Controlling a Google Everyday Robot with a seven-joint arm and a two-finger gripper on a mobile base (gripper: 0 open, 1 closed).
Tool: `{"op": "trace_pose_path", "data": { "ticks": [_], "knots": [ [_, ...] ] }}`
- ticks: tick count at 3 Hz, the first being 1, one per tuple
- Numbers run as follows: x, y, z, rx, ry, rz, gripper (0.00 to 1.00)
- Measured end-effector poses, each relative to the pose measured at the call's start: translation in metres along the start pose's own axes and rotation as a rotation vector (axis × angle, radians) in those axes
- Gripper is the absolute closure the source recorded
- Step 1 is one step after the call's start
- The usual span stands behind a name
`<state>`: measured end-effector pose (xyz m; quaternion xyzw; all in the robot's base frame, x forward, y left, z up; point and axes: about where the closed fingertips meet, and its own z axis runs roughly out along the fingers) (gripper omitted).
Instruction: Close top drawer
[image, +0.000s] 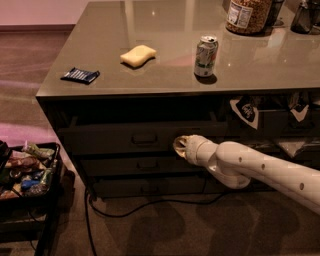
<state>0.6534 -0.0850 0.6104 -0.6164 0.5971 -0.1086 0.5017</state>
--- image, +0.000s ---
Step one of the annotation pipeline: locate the blue snack packet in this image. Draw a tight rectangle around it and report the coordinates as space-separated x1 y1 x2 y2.
61 67 100 85

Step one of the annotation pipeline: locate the black white snack bag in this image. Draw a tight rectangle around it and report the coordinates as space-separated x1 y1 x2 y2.
230 96 259 129

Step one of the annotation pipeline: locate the grey middle drawer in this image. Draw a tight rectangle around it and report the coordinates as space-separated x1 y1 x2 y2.
80 156 204 176

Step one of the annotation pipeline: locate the black bin of snacks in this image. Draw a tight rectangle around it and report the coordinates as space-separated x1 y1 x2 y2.
0 141 60 222

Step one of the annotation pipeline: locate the dark bottle behind jar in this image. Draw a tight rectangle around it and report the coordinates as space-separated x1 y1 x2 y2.
265 0 284 26

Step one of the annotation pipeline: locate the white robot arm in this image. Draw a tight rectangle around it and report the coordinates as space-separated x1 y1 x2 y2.
173 135 320 214

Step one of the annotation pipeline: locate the grey top drawer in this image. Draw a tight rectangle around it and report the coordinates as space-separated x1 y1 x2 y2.
57 118 228 155

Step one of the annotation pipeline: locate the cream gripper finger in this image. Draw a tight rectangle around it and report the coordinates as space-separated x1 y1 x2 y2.
173 135 193 159

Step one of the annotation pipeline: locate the large jar of nuts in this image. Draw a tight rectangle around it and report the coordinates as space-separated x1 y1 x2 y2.
226 0 272 35

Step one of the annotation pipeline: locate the black floor cable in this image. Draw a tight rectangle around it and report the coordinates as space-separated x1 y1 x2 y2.
83 186 231 256

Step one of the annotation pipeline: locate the grey bottom drawer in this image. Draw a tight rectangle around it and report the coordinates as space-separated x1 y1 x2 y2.
93 175 228 198

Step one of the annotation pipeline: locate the green white soda can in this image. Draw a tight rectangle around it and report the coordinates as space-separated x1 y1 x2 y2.
194 35 218 77

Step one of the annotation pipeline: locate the grey drawer cabinet counter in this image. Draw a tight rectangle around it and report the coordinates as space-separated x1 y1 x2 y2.
37 0 320 197

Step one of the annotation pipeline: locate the dark glass container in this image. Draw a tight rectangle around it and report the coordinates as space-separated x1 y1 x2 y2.
290 0 320 35

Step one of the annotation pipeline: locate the white triangular snack bag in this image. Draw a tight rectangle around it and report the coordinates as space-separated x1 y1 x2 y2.
289 94 309 122

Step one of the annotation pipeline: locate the metal drawer handle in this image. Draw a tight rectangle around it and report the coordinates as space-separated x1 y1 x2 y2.
131 134 157 145

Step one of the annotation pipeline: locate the yellow sponge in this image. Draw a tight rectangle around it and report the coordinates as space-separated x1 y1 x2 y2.
120 45 157 68

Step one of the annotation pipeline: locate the grey drawer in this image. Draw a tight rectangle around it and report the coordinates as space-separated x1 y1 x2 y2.
93 175 228 198
80 156 204 176
57 118 228 155

